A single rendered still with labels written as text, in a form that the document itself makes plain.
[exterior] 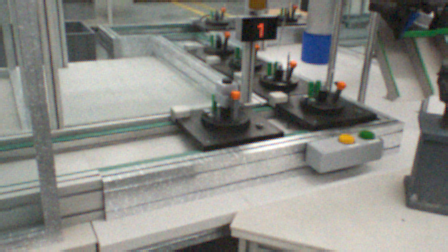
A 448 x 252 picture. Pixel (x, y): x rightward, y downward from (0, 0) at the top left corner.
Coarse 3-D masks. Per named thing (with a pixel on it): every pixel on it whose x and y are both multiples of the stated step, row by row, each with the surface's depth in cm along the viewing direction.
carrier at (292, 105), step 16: (272, 96) 144; (288, 96) 149; (304, 96) 139; (320, 96) 139; (288, 112) 137; (304, 112) 136; (320, 112) 135; (336, 112) 136; (352, 112) 138; (368, 112) 138; (320, 128) 128
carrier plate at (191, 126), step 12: (204, 108) 136; (180, 120) 126; (192, 120) 127; (252, 120) 129; (264, 120) 129; (192, 132) 119; (204, 132) 119; (216, 132) 120; (228, 132) 120; (240, 132) 120; (252, 132) 121; (264, 132) 121; (276, 132) 121; (204, 144) 113; (216, 144) 113; (228, 144) 115; (240, 144) 117
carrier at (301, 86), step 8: (288, 56) 163; (280, 64) 158; (288, 64) 164; (280, 72) 159; (256, 80) 164; (264, 80) 158; (272, 80) 158; (280, 80) 159; (296, 80) 160; (304, 80) 167; (256, 88) 156; (264, 88) 156; (272, 88) 156; (280, 88) 155; (288, 88) 156; (296, 88) 158; (304, 88) 158; (264, 96) 149
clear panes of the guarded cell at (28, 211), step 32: (0, 0) 73; (0, 32) 75; (0, 64) 77; (0, 96) 79; (0, 128) 80; (0, 160) 82; (32, 160) 85; (0, 192) 85; (32, 192) 87; (0, 224) 87; (32, 224) 90
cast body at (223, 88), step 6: (228, 78) 123; (216, 84) 124; (222, 84) 121; (228, 84) 121; (234, 84) 122; (216, 90) 124; (222, 90) 121; (228, 90) 121; (234, 90) 122; (216, 96) 125; (222, 96) 121; (228, 96) 121; (222, 102) 122; (228, 102) 121
